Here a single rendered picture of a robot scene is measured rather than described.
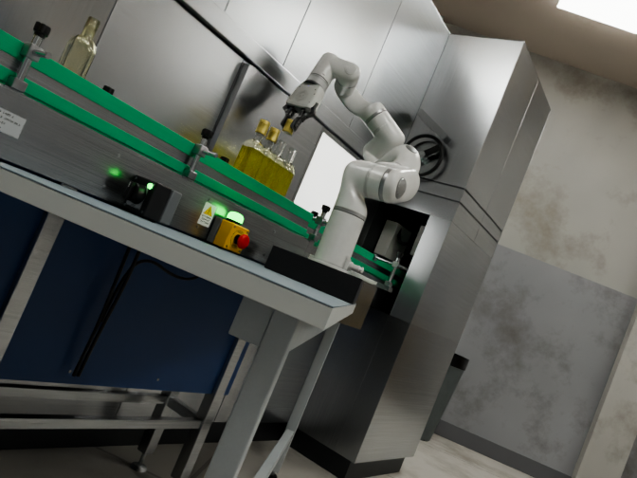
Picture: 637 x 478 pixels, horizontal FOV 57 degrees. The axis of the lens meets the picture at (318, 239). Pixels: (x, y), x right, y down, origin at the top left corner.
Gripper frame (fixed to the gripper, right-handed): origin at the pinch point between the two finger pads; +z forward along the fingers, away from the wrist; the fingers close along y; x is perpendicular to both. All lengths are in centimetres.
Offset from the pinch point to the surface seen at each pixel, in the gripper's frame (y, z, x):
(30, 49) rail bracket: 17, 48, -82
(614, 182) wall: 30, -208, 314
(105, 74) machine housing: -14, 30, -51
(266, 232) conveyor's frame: 15.7, 37.8, 0.9
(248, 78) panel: -11.5, -3.4, -15.2
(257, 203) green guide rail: 14.0, 33.2, -7.5
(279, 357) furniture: 79, 73, -56
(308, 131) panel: -11.8, -11.9, 21.9
